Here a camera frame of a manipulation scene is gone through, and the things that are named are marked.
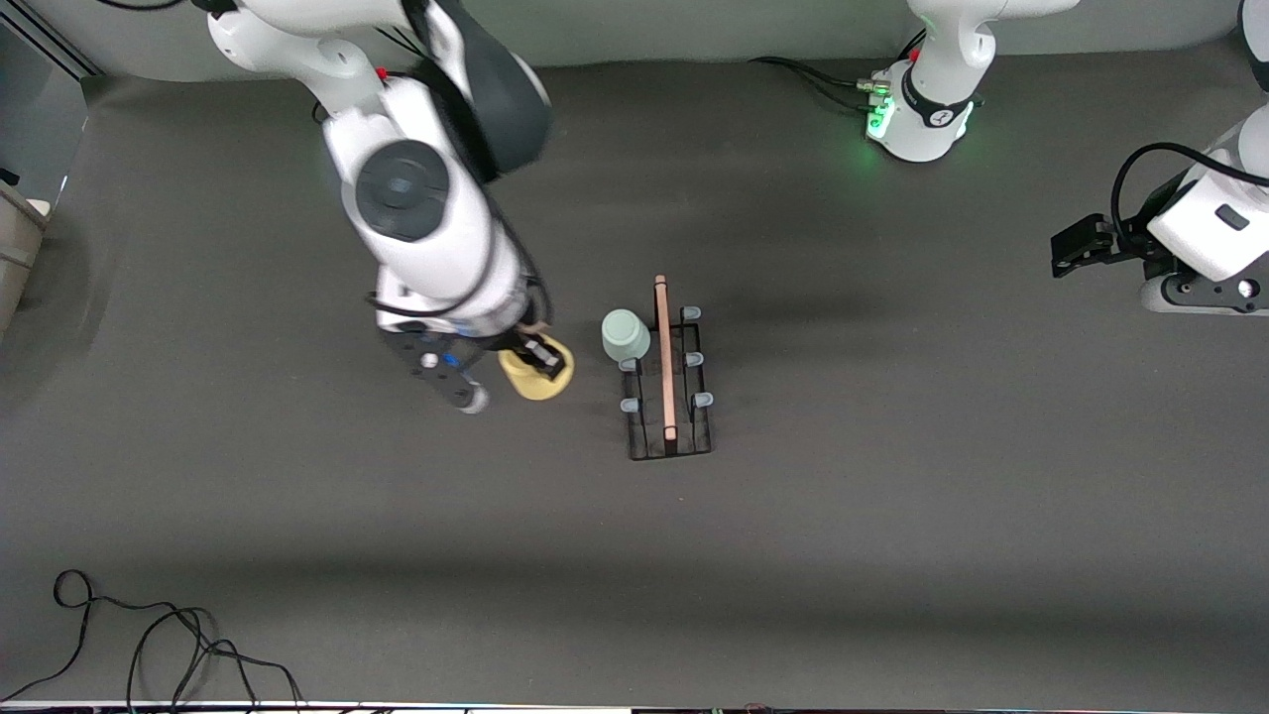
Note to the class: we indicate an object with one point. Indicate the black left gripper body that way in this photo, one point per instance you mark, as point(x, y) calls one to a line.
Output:
point(1133, 241)

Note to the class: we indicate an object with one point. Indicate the yellow plastic cup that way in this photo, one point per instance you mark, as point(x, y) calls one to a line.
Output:
point(540, 389)

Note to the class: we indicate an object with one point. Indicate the pale green plastic cup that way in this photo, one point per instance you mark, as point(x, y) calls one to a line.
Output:
point(625, 335)

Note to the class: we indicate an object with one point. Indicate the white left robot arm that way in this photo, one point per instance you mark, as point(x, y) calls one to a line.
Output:
point(932, 99)

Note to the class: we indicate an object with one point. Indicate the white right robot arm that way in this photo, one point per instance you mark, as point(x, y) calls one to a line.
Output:
point(416, 188)

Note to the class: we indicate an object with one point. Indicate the beige box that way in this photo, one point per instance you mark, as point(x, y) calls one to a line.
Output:
point(20, 253)

